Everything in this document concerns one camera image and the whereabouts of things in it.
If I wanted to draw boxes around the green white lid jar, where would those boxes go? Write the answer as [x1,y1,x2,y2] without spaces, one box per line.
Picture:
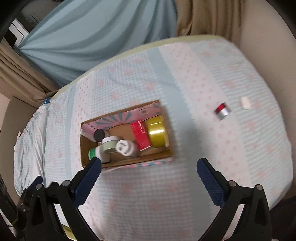
[88,146,110,164]

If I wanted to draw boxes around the black lid jar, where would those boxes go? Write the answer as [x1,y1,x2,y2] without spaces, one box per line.
[93,128,105,143]

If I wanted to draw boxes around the red cosmetic box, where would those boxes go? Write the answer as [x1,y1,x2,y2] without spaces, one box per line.
[130,120,152,151]

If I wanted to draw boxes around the yellow tape roll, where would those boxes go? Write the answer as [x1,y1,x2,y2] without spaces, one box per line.
[147,115,167,148]

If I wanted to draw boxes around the red silver jar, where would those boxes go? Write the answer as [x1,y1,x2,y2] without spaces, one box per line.
[214,102,231,120]

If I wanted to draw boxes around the white earbud case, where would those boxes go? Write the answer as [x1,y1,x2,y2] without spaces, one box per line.
[240,96,251,110]

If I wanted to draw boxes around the pale green cream jar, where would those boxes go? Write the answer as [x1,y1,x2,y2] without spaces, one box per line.
[101,136,120,154]

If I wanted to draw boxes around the white pill bottle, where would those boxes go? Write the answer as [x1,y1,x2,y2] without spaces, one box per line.
[115,140,139,157]

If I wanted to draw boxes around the cardboard box pink flaps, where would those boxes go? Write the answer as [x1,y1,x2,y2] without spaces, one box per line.
[80,100,173,168]

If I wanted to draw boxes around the light blue curtain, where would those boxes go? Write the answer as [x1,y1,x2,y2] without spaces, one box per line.
[16,1,177,87]

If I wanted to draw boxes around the beige curtain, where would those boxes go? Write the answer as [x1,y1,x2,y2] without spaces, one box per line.
[175,0,245,45]

